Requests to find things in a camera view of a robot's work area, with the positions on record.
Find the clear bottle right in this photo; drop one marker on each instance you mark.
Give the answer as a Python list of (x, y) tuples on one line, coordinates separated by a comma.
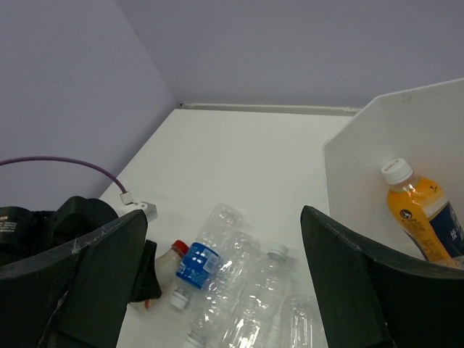
[(301, 323)]

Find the red cap bottle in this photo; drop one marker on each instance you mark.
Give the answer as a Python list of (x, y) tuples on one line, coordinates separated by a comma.
[(166, 265)]

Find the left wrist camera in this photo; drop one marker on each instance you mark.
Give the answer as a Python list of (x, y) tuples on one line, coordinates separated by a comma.
[(130, 204)]

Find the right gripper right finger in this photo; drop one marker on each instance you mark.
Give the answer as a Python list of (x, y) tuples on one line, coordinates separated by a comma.
[(370, 295)]

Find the clear bottle grey cap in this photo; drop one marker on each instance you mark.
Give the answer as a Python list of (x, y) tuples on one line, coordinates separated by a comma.
[(252, 319)]

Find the orange juice bottle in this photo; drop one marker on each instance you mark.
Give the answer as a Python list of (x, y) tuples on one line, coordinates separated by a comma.
[(424, 213)]

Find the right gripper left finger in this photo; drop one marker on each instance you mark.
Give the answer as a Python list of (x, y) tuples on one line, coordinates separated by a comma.
[(74, 295)]

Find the blue label bottle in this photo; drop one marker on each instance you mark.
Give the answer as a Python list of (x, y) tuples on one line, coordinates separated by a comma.
[(204, 254)]

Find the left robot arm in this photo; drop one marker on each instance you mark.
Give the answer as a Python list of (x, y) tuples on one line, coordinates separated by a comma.
[(25, 233)]

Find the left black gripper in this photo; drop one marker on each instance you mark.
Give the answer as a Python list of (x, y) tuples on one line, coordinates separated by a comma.
[(79, 216)]

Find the clear bottle white cap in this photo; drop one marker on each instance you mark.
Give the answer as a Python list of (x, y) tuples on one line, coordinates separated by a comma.
[(211, 307)]

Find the white plastic bin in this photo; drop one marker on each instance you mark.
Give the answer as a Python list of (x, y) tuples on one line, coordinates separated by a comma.
[(424, 126)]

